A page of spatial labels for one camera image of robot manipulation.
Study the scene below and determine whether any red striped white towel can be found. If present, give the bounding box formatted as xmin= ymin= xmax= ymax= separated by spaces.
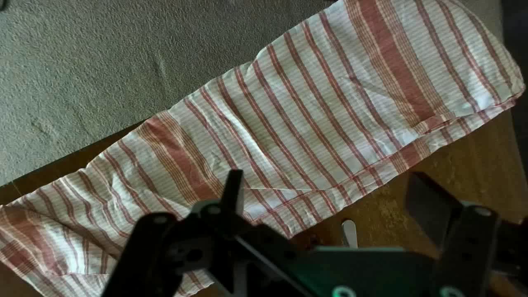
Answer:
xmin=0 ymin=0 xmax=526 ymax=297

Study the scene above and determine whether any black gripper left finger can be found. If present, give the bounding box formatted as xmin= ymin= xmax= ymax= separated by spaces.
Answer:
xmin=100 ymin=168 xmax=315 ymax=297

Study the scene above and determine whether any metal spoon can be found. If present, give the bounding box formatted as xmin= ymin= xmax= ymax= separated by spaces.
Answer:
xmin=339 ymin=217 xmax=359 ymax=249

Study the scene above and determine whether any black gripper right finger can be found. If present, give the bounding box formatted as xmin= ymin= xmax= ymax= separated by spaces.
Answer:
xmin=404 ymin=170 xmax=528 ymax=297

